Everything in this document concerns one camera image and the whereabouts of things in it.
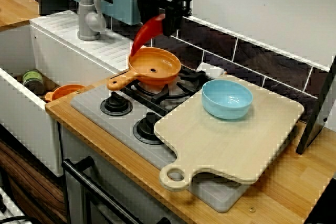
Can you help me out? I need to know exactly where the black upright panel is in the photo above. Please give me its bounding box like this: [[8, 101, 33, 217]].
[[296, 55, 336, 155]]

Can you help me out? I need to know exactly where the pale wooden cutting board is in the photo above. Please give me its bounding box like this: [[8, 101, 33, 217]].
[[153, 74, 306, 192]]

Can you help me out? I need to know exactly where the wooden countertop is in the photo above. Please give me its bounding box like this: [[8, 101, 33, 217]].
[[45, 70, 336, 224]]

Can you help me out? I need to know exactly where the black oven door handle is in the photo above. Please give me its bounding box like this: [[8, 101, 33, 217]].
[[61, 155, 172, 224]]

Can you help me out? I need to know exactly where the white toy sink unit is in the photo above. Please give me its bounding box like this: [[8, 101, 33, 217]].
[[0, 10, 138, 178]]

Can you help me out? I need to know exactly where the black stove knob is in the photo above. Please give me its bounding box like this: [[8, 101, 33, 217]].
[[99, 91, 133, 117], [133, 112, 165, 145]]

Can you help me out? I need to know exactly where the wooden side table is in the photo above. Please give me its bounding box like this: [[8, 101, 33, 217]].
[[0, 0, 41, 32]]

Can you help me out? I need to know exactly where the orange toy frying pan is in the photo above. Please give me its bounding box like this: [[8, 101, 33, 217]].
[[106, 47, 182, 91]]

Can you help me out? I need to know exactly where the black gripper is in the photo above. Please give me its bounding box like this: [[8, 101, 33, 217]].
[[130, 0, 194, 37]]

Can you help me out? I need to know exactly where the orange toy pot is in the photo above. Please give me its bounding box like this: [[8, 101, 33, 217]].
[[44, 84, 88, 103]]

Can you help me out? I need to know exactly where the light blue plastic bowl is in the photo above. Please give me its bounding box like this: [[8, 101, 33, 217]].
[[201, 79, 254, 121]]

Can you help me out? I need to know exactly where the black burner grate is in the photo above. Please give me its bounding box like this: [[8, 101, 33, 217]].
[[119, 65, 214, 116]]

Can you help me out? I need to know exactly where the red toy chili pepper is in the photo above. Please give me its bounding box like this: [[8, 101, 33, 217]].
[[130, 14, 166, 57]]

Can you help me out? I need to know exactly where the grey toy faucet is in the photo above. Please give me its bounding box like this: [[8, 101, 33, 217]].
[[77, 0, 108, 41]]

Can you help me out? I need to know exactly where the green spice jar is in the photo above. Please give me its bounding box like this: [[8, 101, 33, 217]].
[[22, 69, 45, 95]]

